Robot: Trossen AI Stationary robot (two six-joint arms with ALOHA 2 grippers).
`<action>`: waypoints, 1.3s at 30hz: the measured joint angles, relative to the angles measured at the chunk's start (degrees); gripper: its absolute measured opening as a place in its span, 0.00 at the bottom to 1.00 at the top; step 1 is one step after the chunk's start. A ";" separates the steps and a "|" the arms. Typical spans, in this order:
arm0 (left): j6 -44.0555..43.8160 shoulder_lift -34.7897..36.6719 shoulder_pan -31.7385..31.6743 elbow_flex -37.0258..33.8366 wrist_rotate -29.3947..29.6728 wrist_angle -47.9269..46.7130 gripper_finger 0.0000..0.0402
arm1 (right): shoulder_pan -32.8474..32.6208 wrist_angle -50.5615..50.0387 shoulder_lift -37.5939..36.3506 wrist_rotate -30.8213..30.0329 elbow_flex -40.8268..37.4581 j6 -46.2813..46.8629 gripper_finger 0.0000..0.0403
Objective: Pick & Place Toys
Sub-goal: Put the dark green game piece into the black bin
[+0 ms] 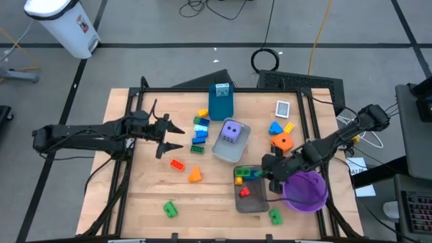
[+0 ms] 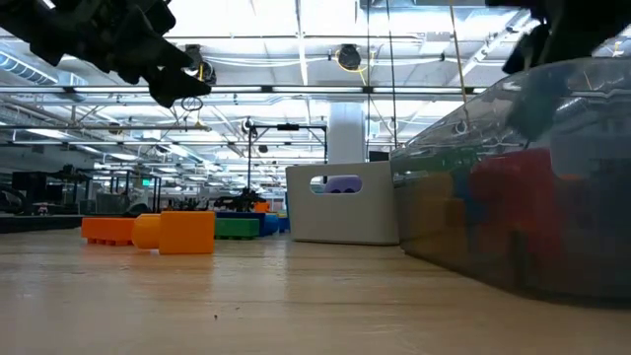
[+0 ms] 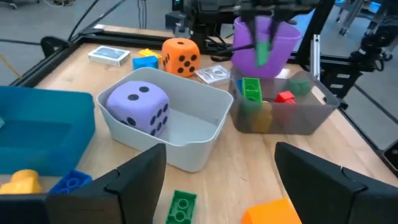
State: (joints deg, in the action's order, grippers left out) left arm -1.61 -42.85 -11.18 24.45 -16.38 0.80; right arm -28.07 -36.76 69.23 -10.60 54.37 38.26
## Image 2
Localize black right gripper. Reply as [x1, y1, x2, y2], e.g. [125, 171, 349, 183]
[485, 0, 631, 142]

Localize white square pillar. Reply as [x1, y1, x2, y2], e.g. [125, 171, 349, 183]
[327, 102, 367, 165]

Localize white plastic bin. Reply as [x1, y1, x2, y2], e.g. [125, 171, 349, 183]
[285, 161, 400, 247]

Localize distant black rig frame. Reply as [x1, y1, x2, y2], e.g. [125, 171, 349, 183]
[245, 122, 329, 218]

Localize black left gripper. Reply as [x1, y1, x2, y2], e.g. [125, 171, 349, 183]
[0, 0, 213, 109]

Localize yellow cable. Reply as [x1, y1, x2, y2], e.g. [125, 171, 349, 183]
[447, 0, 472, 129]

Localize green toy brick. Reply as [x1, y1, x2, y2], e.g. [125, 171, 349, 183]
[214, 217, 261, 242]

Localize grey translucent plastic bin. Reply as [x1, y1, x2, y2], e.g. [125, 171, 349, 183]
[388, 55, 631, 310]

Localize distant dark workstations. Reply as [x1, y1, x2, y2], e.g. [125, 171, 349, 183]
[0, 165, 164, 234]

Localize orange toy brick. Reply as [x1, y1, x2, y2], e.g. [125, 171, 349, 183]
[81, 216, 137, 247]

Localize large orange peg block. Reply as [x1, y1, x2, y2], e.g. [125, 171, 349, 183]
[131, 210, 217, 256]

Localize red toy brick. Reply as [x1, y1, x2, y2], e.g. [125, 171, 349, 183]
[467, 147, 561, 277]

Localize black ceiling cable reel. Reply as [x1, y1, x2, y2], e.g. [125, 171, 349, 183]
[182, 42, 219, 87]
[336, 43, 364, 71]

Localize large green peg block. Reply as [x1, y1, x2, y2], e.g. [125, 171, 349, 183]
[408, 147, 482, 174]

